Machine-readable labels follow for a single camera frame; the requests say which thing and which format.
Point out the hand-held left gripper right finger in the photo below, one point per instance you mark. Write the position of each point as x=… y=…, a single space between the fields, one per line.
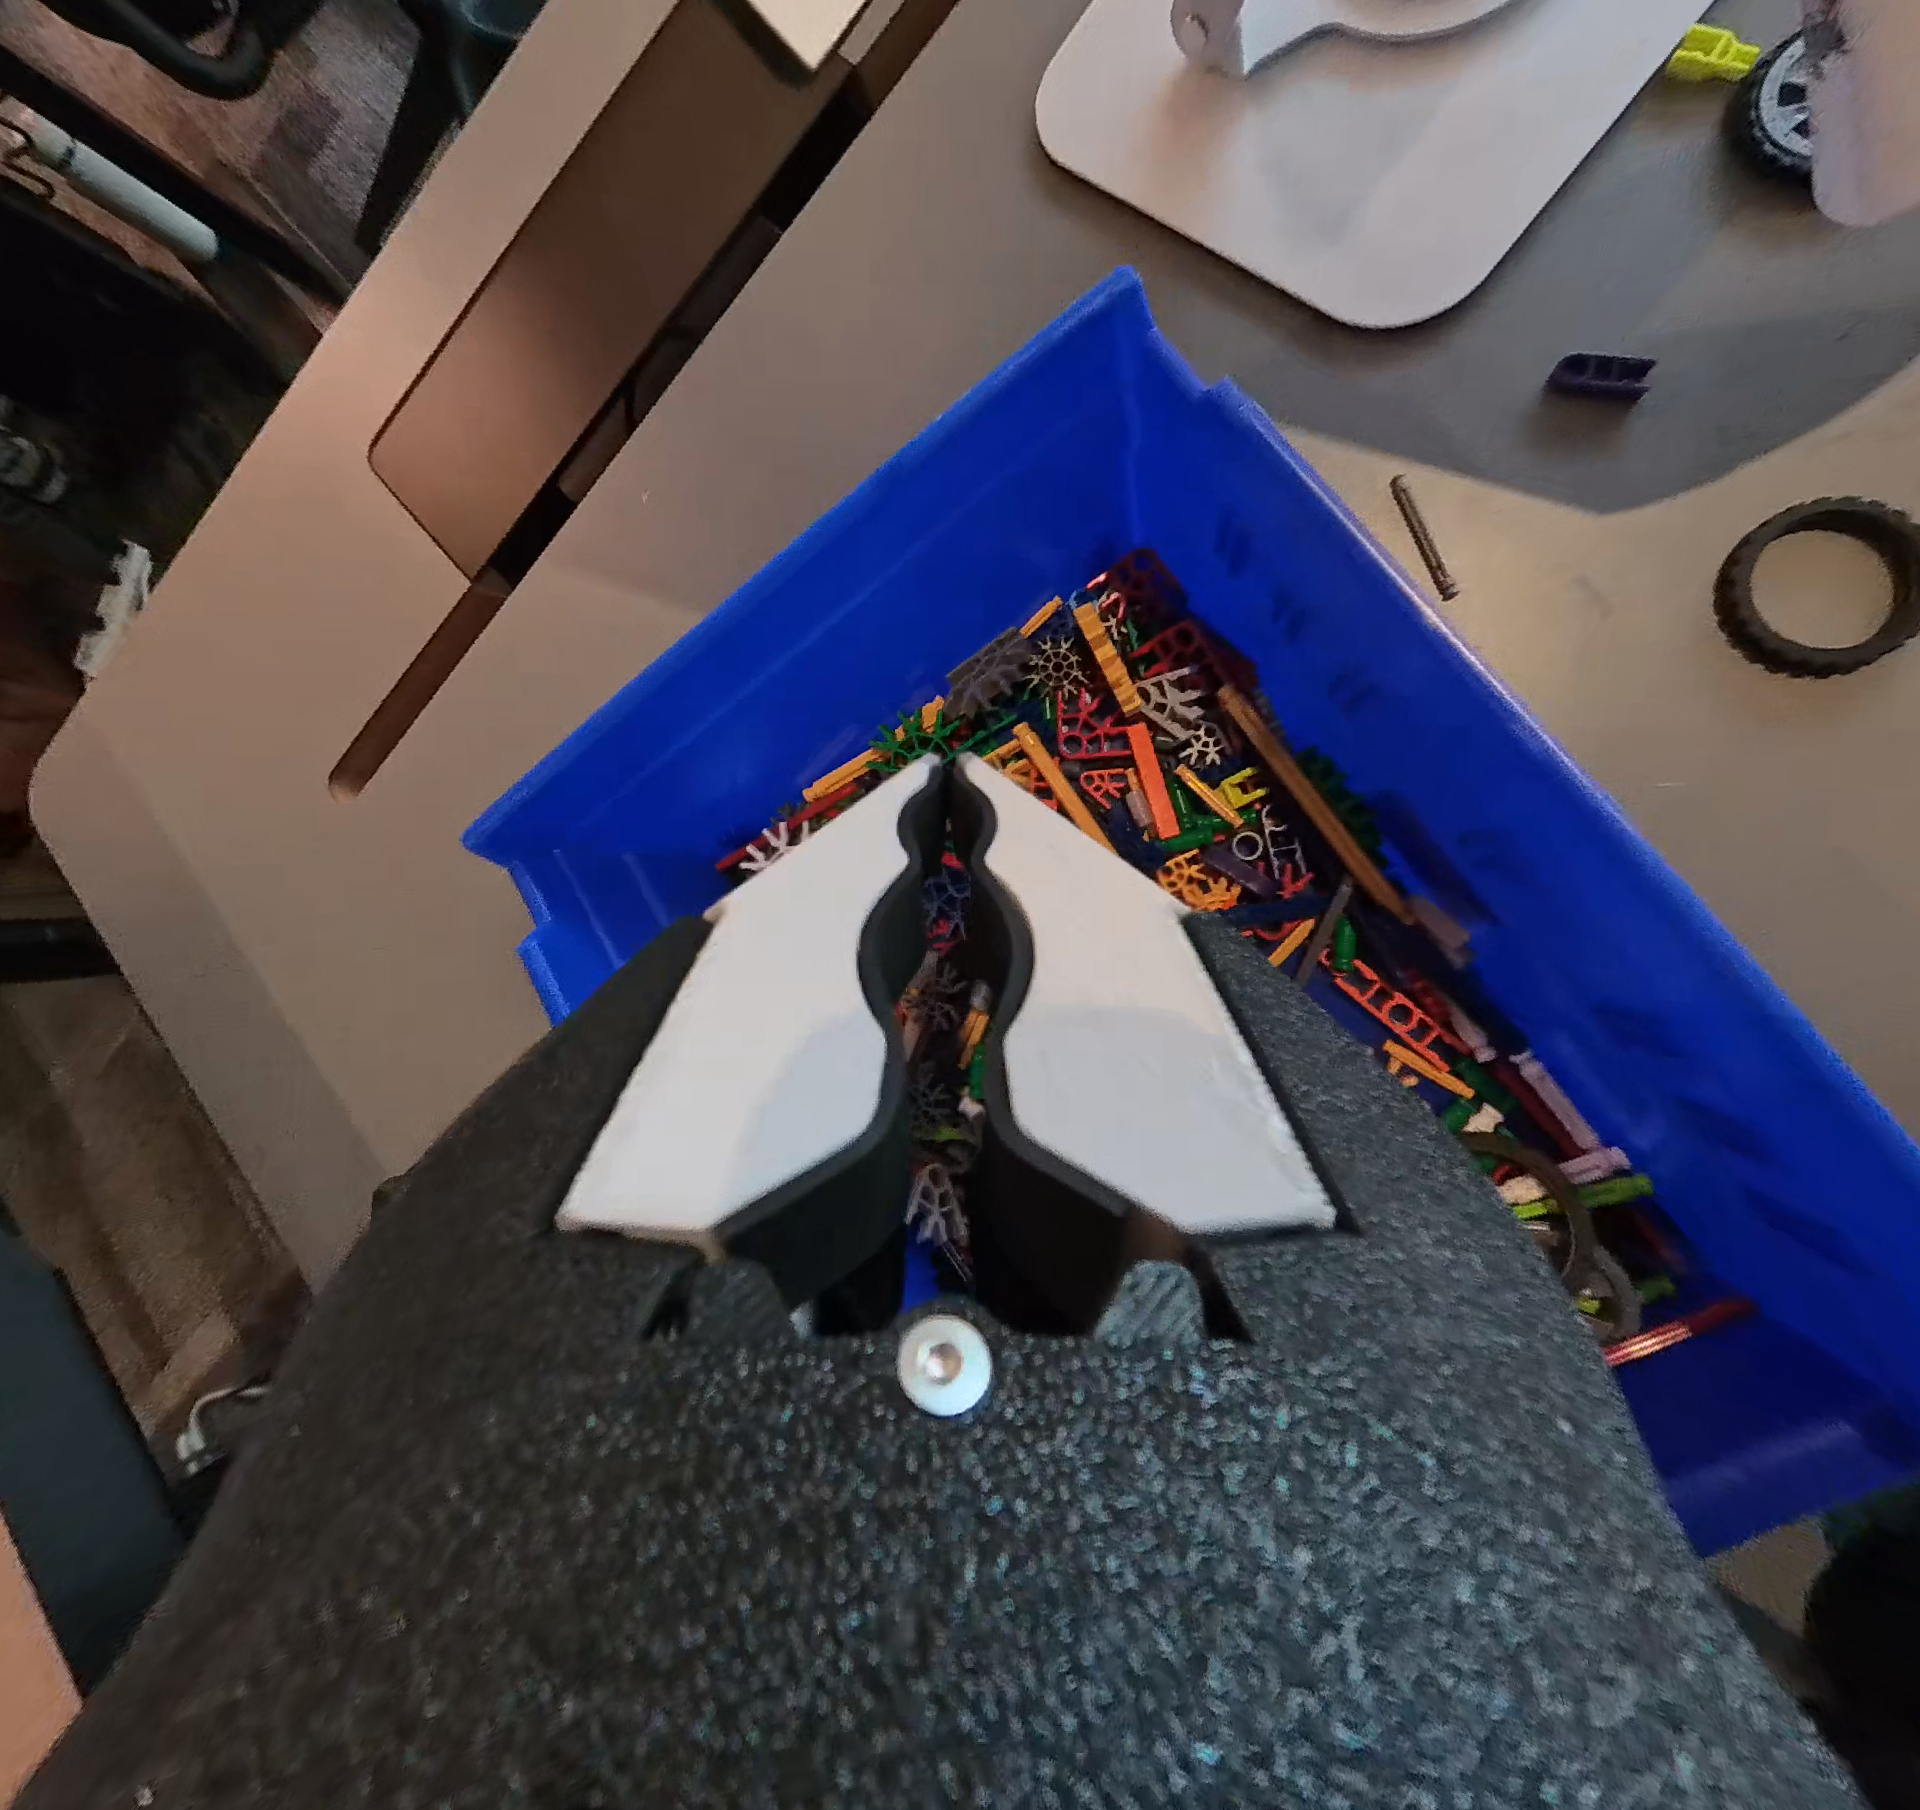
x=1142 y=1060

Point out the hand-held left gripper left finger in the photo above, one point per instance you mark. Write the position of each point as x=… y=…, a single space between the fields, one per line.
x=751 y=1060

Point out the pile of colourful construction pieces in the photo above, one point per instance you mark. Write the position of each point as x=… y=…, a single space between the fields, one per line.
x=1185 y=791

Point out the blue plastic bin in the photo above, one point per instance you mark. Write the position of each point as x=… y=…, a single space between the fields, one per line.
x=1650 y=941

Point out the dark grey rod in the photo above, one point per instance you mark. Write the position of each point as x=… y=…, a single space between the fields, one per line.
x=1424 y=533

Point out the small metal hook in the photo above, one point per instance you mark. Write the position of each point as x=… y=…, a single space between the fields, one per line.
x=218 y=1421

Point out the white plastic piece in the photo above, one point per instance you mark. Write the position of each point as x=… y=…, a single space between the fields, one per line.
x=117 y=607

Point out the purple connector piece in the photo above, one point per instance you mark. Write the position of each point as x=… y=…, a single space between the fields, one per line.
x=1603 y=376

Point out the white marker pen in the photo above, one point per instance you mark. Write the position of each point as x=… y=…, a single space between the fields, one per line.
x=128 y=189

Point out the toy wheel with tire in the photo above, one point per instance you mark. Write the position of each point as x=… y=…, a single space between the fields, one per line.
x=1780 y=114

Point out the yellow-green connector piece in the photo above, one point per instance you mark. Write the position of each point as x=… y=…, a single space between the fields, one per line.
x=1710 y=55

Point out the construction toy model booklet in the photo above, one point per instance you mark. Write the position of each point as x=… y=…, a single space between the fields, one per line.
x=1861 y=69

